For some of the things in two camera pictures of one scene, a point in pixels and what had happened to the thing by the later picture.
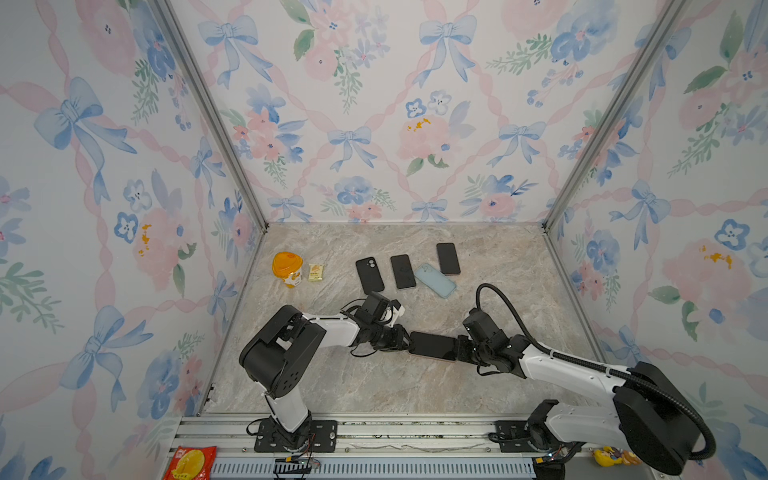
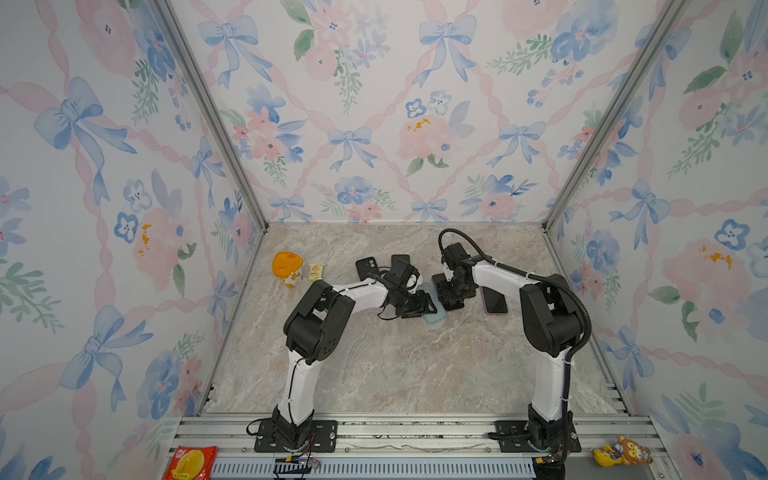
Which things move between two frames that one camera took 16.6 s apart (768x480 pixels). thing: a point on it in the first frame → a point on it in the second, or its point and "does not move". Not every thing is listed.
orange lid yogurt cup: x=287 y=266 does not move
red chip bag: x=191 y=463 does not move
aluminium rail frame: x=385 y=447 does not move
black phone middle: x=403 y=271 does not move
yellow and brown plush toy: x=609 y=456 does not move
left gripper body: x=386 y=339 → x=404 y=296
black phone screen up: x=433 y=345 → x=495 y=302
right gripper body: x=468 y=353 → x=449 y=291
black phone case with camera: x=370 y=275 does not move
